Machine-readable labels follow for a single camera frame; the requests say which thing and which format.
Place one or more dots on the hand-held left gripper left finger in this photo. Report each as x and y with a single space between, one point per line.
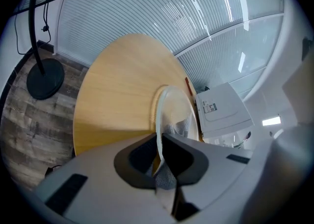
98 169

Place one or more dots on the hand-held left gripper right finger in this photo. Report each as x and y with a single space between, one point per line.
191 161

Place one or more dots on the grey cloth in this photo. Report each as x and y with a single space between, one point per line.
164 179

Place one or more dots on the white microwave oven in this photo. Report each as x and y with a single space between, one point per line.
220 120

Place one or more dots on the black power adapter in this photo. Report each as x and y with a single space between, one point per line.
52 169

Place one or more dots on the red pen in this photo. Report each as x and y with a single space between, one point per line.
188 85

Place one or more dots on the black floor lamp stand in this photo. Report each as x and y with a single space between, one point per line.
45 83

